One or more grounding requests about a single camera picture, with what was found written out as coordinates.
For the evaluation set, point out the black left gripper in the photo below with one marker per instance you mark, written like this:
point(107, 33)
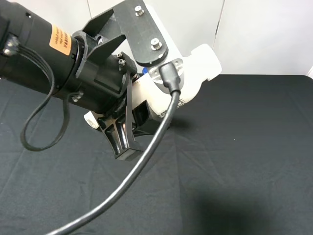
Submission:
point(103, 82)

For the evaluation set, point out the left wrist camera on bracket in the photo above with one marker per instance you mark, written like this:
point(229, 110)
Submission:
point(144, 43)

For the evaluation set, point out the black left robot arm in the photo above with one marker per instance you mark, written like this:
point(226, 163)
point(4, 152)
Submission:
point(40, 56)

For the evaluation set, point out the white wrapped cylinder roll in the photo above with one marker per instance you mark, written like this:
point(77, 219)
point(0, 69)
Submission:
point(91, 120)

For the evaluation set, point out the black tablecloth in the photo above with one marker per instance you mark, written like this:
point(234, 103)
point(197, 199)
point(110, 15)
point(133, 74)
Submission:
point(237, 160)

